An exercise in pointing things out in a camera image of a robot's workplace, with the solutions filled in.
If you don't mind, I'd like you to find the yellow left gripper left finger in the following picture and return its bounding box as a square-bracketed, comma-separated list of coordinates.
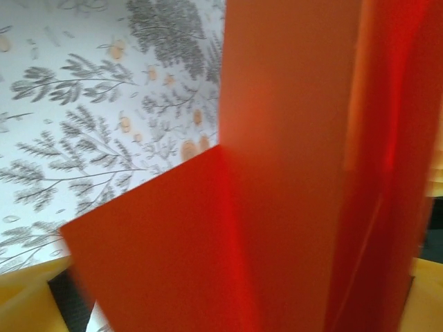
[0, 257, 94, 332]

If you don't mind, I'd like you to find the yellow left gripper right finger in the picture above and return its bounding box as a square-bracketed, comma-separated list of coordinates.
[401, 257, 443, 332]

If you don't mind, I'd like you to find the floral patterned table cover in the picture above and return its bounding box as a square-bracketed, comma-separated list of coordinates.
[0, 0, 228, 274]

